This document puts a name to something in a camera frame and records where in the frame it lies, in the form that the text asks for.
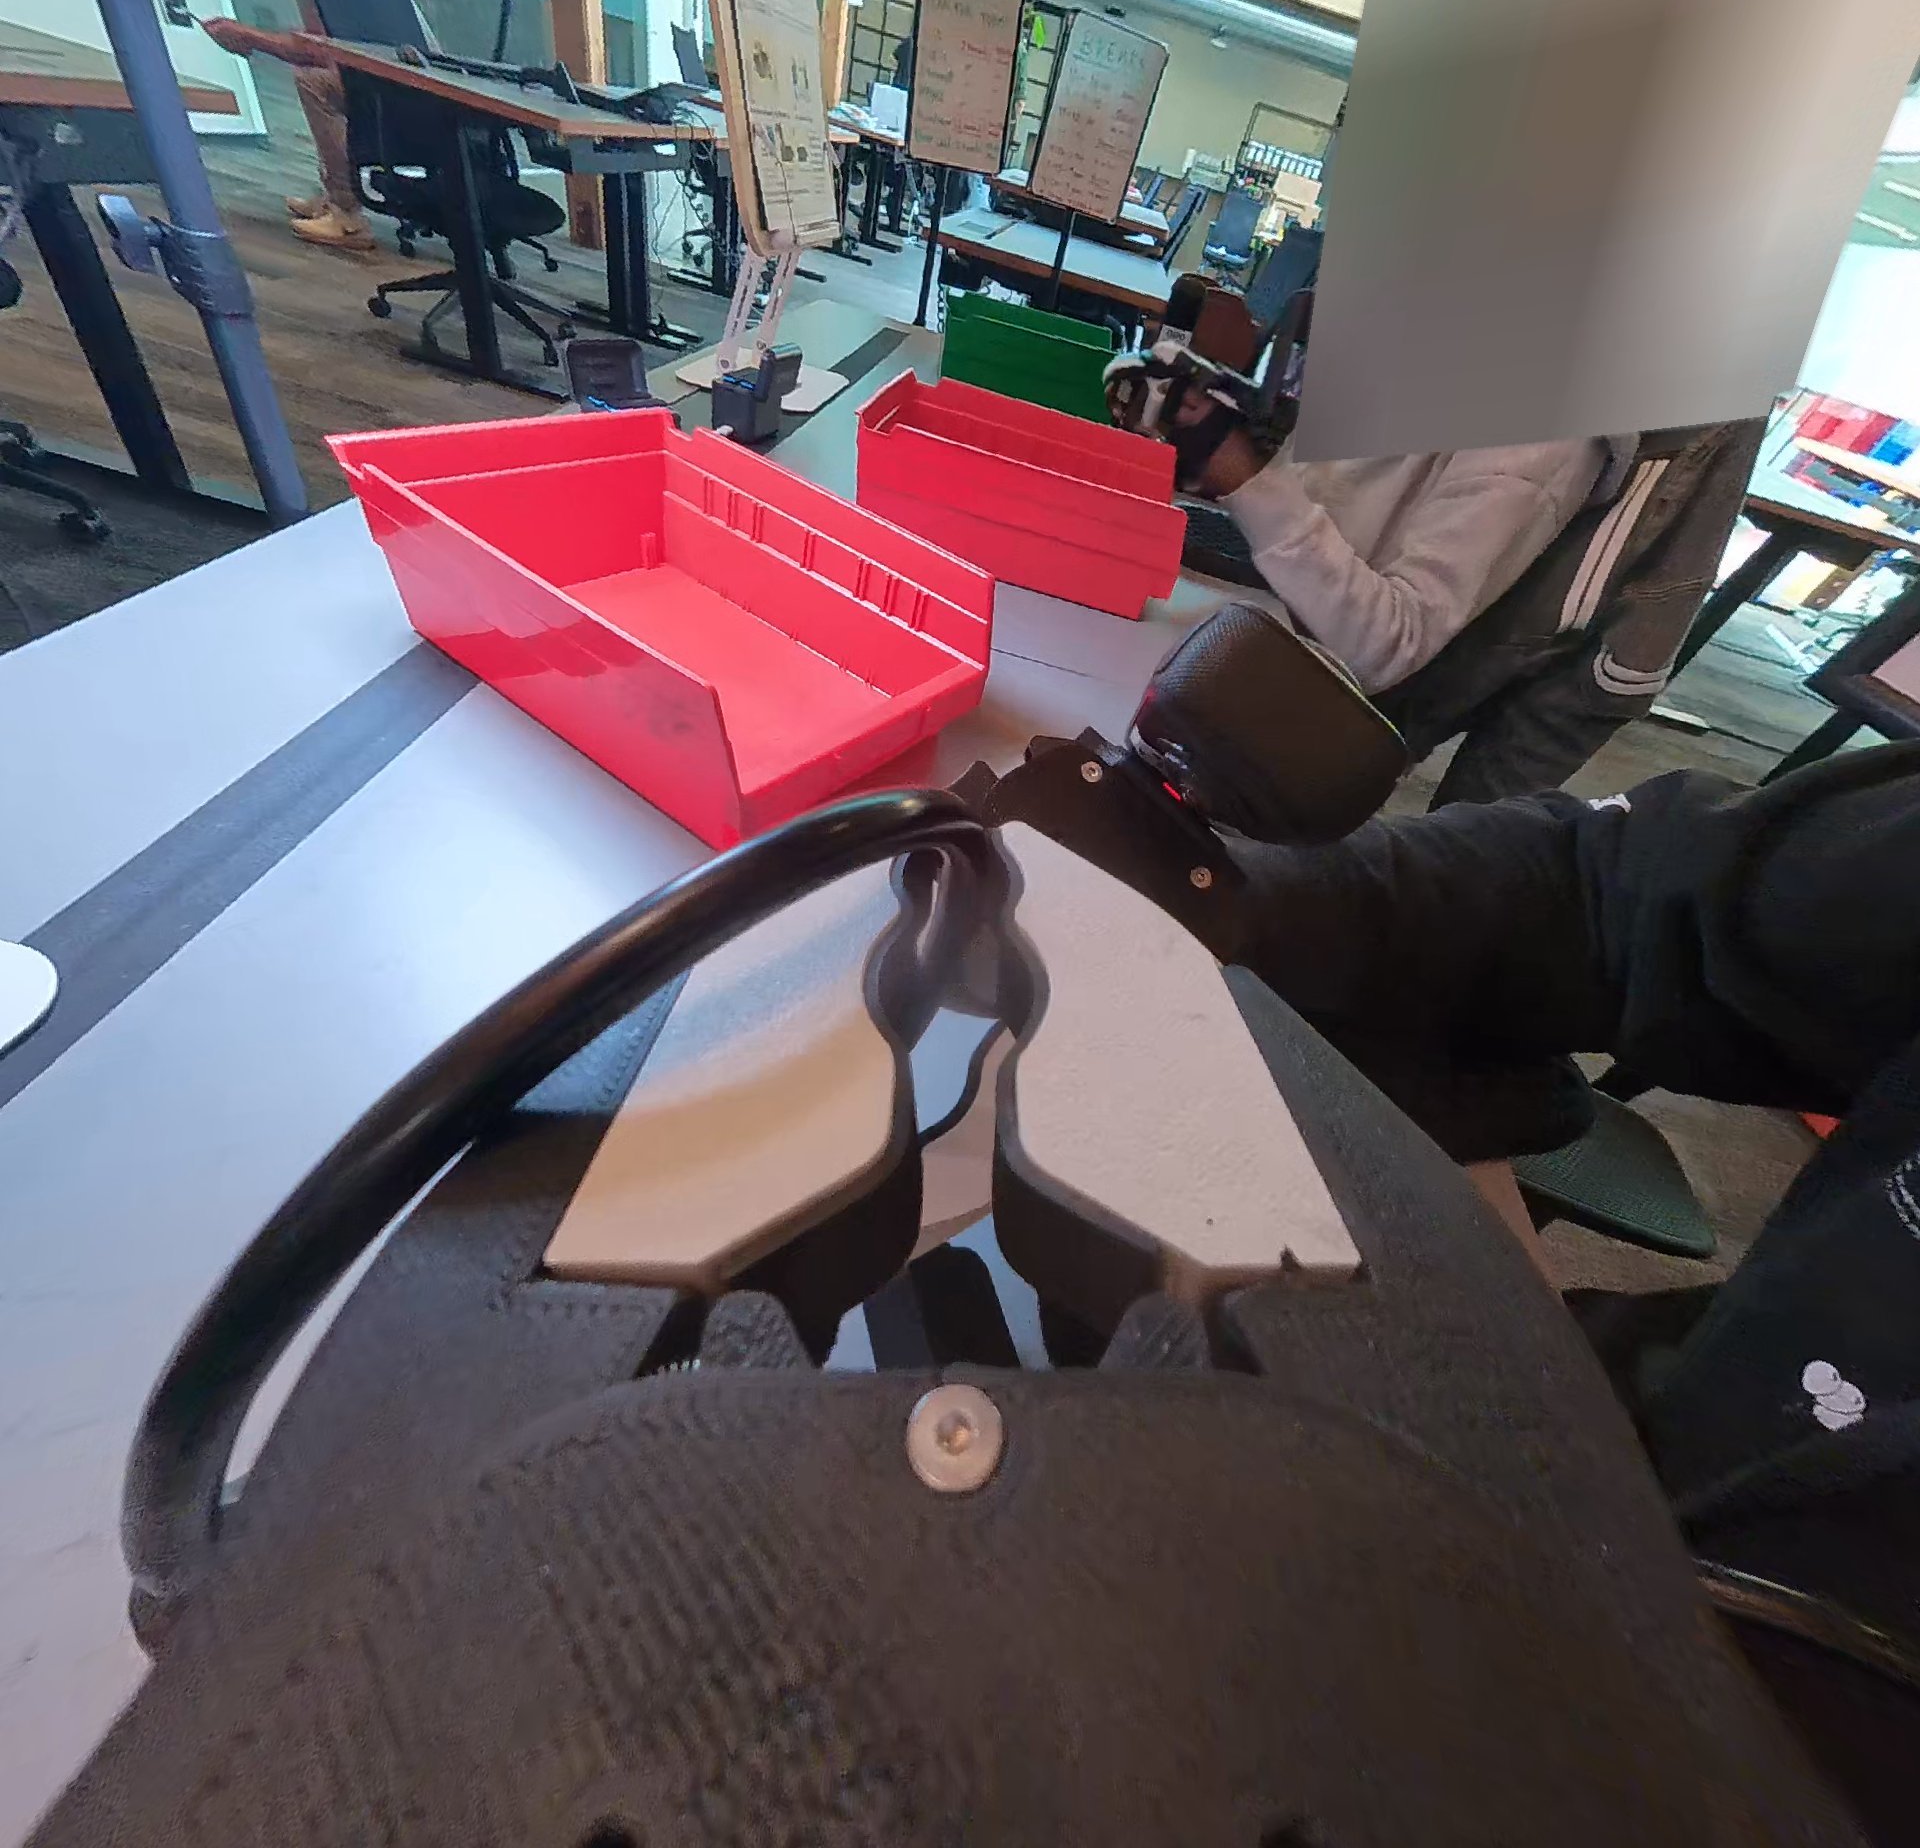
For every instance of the blue metal pole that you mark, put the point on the blue metal pole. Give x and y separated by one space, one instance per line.
196 257

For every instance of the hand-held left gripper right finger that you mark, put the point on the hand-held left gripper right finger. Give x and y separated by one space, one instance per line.
1185 1113

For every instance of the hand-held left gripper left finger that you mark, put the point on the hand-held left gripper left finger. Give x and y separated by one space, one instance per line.
721 1143

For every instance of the wooden instruction board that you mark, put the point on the wooden instruction board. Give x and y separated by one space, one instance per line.
1096 116
780 78
968 63

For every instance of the green plastic bin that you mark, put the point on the green plastic bin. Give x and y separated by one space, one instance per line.
1035 357

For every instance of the red plastic bin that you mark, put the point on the red plastic bin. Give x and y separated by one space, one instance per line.
675 634
1020 513

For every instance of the black office chair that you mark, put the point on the black office chair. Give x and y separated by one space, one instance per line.
466 213
45 487

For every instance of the small black device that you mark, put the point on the small black device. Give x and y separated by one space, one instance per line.
750 401
608 376

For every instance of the person's right forearm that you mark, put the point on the person's right forearm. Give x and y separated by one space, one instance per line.
1426 949

